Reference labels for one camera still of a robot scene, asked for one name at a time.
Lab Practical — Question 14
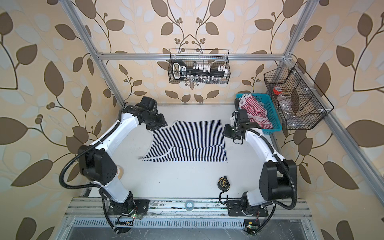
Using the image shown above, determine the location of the red white striped tank top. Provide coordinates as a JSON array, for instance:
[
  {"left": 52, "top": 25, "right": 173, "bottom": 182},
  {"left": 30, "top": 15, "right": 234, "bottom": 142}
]
[{"left": 239, "top": 94, "right": 274, "bottom": 129}]

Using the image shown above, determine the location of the teal plastic basket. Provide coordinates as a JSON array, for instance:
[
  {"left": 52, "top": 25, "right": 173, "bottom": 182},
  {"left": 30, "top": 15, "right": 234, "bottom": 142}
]
[{"left": 236, "top": 93, "right": 282, "bottom": 135}]

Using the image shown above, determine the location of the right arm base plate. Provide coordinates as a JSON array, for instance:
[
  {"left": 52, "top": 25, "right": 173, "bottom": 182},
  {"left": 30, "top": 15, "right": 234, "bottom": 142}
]
[{"left": 226, "top": 200, "right": 269, "bottom": 217}]

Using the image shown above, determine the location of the aluminium front rail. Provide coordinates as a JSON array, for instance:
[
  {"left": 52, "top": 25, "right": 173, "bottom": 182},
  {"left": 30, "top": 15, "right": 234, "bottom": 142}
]
[{"left": 65, "top": 198, "right": 313, "bottom": 220}]

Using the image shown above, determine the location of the black wire basket wall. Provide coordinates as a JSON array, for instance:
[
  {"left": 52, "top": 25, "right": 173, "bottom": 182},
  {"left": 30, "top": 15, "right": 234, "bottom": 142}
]
[
  {"left": 264, "top": 62, "right": 334, "bottom": 130},
  {"left": 168, "top": 48, "right": 231, "bottom": 85}
]

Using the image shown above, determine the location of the black white tool rack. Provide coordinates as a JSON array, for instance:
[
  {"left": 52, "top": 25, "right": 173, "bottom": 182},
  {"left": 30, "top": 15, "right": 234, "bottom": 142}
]
[{"left": 169, "top": 60, "right": 230, "bottom": 82}]

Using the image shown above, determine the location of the small tape roll on rail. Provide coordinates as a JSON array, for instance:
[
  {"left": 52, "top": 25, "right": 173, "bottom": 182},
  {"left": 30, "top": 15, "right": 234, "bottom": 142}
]
[{"left": 185, "top": 200, "right": 195, "bottom": 212}]

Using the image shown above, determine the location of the black wire basket back wall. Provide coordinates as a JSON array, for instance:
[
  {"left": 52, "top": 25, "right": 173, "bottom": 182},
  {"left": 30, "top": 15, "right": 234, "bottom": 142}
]
[{"left": 168, "top": 48, "right": 231, "bottom": 85}]

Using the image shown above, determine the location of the red cap plastic bottle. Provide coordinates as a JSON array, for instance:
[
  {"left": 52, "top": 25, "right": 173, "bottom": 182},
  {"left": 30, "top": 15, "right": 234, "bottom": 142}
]
[{"left": 273, "top": 86, "right": 292, "bottom": 111}]

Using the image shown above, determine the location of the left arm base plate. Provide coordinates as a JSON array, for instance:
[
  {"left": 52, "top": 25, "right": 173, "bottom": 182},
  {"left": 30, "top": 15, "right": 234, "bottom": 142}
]
[{"left": 110, "top": 199, "right": 150, "bottom": 216}]

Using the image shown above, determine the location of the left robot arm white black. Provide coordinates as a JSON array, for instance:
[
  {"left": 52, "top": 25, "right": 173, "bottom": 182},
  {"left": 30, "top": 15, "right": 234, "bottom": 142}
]
[{"left": 59, "top": 97, "right": 167, "bottom": 215}]

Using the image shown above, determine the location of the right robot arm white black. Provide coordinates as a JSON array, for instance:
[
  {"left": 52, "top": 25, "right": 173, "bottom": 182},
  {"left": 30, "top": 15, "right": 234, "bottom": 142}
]
[{"left": 223, "top": 110, "right": 298, "bottom": 215}]

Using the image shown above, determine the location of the blue white striped tank top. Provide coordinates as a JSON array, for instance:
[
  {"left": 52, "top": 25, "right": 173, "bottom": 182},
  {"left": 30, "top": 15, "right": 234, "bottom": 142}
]
[{"left": 140, "top": 120, "right": 227, "bottom": 162}]

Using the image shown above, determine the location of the black wire basket right wall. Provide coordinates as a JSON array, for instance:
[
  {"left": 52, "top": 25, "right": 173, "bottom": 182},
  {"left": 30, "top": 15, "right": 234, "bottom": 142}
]
[{"left": 264, "top": 62, "right": 334, "bottom": 130}]

